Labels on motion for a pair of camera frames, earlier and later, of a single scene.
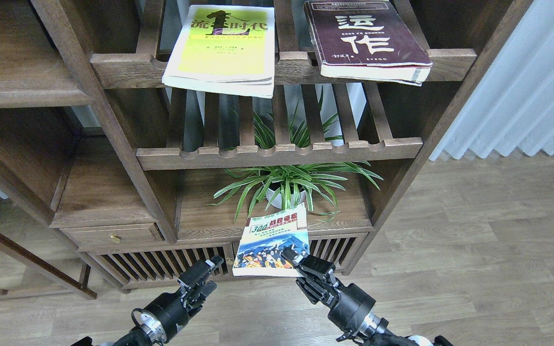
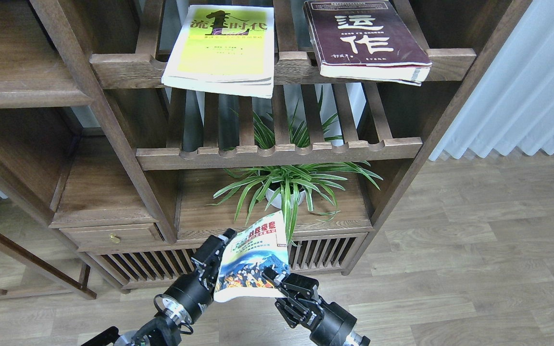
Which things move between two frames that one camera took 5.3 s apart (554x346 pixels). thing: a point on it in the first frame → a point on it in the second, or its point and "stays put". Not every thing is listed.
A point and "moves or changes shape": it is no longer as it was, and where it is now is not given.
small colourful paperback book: x=264 y=238 moves or changes shape
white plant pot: x=277 y=202 stays put
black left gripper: x=173 y=310 stays put
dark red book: x=366 y=40 stays put
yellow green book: x=224 y=50 stays put
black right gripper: x=347 y=305 → x=327 y=324
